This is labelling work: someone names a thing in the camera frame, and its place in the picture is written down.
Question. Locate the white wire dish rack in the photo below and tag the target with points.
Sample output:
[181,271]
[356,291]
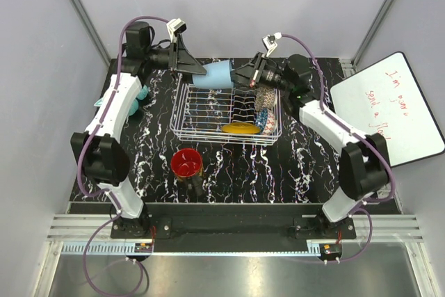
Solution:
[199,115]

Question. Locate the light blue cup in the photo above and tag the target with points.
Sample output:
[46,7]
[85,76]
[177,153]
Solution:
[218,76]

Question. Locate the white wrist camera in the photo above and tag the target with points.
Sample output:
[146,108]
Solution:
[175,27]
[270,42]

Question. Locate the blue patterned bowl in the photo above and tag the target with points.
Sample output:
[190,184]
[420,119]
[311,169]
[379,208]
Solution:
[266,121]

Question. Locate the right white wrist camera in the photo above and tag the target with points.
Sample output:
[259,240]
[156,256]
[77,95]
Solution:
[270,42]

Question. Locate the white whiteboard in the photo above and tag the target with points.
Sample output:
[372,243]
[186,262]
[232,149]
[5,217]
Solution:
[386,98]

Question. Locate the red patterned white bowl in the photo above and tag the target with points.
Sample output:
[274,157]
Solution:
[265,98]

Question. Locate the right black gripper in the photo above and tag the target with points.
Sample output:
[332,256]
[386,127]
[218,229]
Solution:
[245,75]

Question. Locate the black marble mat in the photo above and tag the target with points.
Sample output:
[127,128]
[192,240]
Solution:
[300,167]

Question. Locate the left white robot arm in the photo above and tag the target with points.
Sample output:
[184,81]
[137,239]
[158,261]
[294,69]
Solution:
[102,163]

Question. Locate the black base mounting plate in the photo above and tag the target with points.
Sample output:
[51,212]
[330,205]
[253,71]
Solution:
[303,221]

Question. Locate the yellow brown-rimmed bowl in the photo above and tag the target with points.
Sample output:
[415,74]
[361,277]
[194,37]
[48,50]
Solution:
[240,128]

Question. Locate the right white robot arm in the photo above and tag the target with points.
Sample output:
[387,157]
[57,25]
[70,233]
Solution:
[364,160]

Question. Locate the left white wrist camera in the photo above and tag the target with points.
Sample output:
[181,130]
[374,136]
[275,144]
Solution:
[175,27]

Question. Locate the teal cat-ear headphones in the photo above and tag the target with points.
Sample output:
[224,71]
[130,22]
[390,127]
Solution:
[144,92]

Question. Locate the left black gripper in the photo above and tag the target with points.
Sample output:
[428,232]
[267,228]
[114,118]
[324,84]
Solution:
[181,59]

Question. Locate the red black mug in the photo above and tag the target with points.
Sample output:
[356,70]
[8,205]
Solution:
[187,165]

